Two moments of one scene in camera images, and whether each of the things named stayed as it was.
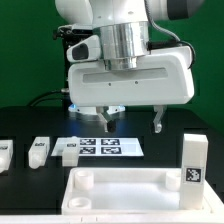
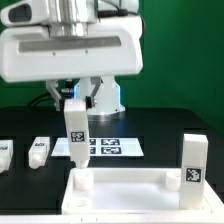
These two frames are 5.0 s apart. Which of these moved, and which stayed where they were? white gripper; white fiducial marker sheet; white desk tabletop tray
Moved: white gripper
Stayed: white desk tabletop tray; white fiducial marker sheet
